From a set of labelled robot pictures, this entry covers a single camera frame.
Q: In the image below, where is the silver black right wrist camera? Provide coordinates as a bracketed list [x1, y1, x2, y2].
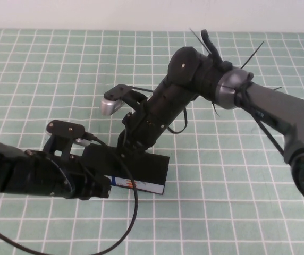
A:
[99, 84, 148, 117]

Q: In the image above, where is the black camera cable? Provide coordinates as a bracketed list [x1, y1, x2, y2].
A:
[0, 132, 140, 255]
[126, 29, 287, 157]

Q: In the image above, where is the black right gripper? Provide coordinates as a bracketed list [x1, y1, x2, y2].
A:
[116, 102, 169, 158]

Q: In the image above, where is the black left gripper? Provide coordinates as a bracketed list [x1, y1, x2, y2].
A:
[69, 156, 113, 200]

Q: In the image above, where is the black printed glasses case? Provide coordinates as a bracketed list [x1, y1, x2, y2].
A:
[80, 144, 171, 196]

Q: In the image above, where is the black zip tie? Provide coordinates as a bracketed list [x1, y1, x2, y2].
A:
[240, 40, 265, 70]
[189, 27, 212, 56]

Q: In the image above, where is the black left camera cable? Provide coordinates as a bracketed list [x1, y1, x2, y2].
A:
[0, 132, 140, 255]

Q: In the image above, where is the green white checked tablecloth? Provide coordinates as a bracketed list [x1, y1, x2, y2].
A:
[0, 28, 304, 255]

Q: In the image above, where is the black right camera cable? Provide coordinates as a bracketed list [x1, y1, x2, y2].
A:
[126, 29, 287, 157]

